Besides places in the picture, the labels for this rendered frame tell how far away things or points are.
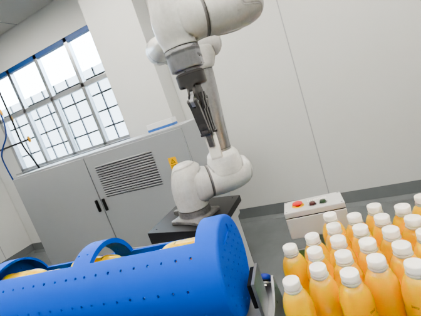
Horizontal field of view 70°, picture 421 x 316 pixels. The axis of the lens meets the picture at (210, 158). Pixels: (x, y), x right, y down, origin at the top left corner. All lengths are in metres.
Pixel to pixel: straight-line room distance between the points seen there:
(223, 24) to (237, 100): 2.72
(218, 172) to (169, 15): 0.79
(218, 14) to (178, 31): 0.11
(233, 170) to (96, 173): 1.83
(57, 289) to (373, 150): 3.09
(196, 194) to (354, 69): 2.39
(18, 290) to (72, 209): 2.25
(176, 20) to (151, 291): 0.67
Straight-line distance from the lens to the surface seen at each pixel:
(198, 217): 1.41
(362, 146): 3.48
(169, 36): 0.77
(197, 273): 0.80
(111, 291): 0.93
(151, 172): 2.61
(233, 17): 0.81
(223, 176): 1.38
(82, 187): 3.17
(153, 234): 1.47
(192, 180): 1.36
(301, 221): 1.10
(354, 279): 0.75
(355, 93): 3.38
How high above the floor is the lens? 1.54
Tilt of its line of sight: 10 degrees down
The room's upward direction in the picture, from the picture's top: 19 degrees counter-clockwise
